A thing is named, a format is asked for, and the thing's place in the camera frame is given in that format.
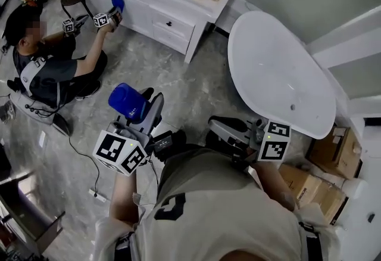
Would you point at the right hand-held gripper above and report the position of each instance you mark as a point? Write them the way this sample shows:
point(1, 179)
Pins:
point(274, 146)

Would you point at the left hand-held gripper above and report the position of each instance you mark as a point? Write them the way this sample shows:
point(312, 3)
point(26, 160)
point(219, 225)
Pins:
point(119, 152)

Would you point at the blue cup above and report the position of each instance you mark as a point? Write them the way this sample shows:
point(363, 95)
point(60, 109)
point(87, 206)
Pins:
point(125, 99)

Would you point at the white bathtub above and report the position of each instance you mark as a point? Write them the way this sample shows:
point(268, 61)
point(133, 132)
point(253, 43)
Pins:
point(276, 75)

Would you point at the person's left forearm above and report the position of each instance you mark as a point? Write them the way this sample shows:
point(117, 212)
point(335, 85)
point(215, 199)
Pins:
point(123, 197)

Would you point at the person's right forearm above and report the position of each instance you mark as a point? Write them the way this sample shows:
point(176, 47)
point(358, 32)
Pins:
point(274, 182)

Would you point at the person's black trousers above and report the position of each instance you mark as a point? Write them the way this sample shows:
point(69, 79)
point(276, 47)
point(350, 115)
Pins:
point(178, 140)

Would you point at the person's beige vest torso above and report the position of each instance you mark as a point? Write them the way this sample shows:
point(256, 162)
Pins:
point(223, 218)

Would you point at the white power strip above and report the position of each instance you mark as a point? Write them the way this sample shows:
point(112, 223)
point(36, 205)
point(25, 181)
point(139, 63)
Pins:
point(97, 195)

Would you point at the black drawer knob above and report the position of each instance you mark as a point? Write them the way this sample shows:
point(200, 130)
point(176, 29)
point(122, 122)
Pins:
point(169, 23)

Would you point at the cardboard box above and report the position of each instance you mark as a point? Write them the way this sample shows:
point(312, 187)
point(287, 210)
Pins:
point(336, 152)
point(312, 191)

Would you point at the white rolling stool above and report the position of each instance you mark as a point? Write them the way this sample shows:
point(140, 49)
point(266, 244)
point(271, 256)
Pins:
point(35, 108)

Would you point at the dark wooden cabinet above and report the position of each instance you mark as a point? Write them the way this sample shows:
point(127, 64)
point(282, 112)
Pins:
point(44, 233)

